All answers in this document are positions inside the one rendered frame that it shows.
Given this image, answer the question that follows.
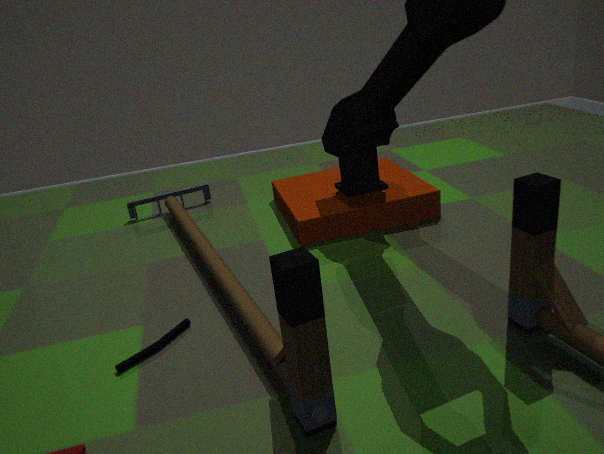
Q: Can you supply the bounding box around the black bent rod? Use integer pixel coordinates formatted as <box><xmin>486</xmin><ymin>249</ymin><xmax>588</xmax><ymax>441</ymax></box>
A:
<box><xmin>115</xmin><ymin>318</ymin><xmax>191</xmax><ymax>373</ymax></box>

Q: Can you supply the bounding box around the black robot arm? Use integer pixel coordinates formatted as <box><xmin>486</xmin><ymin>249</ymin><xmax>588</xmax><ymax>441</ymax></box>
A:
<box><xmin>322</xmin><ymin>0</ymin><xmax>506</xmax><ymax>197</ymax></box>

